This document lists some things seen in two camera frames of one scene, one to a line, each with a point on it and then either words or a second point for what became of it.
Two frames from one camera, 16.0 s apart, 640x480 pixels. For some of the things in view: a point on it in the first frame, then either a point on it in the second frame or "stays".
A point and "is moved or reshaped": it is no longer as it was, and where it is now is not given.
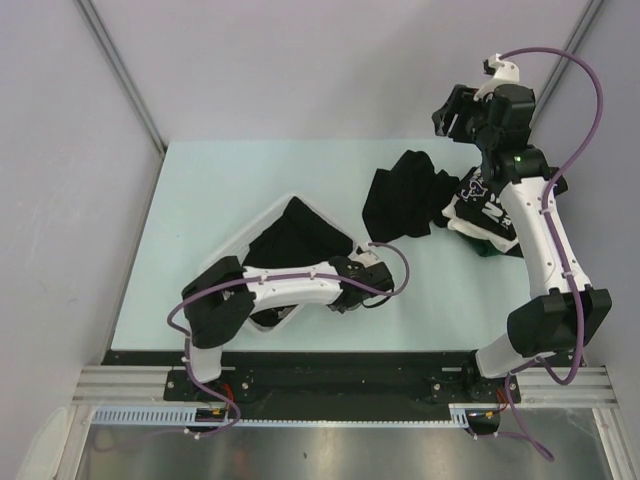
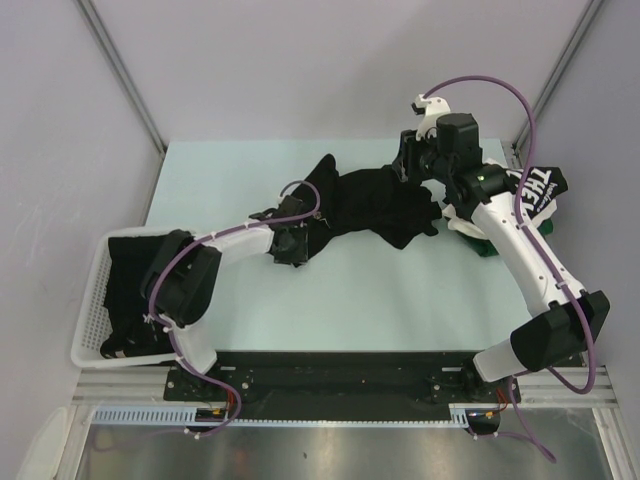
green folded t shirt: [482, 247] stays
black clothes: [294, 237] to [129, 329]
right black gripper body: [481, 132] to [420, 159]
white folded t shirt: [466, 227] stays
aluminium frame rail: [146, 384] stays
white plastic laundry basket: [243, 241] is moved or reshaped
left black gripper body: [340, 307] to [296, 250]
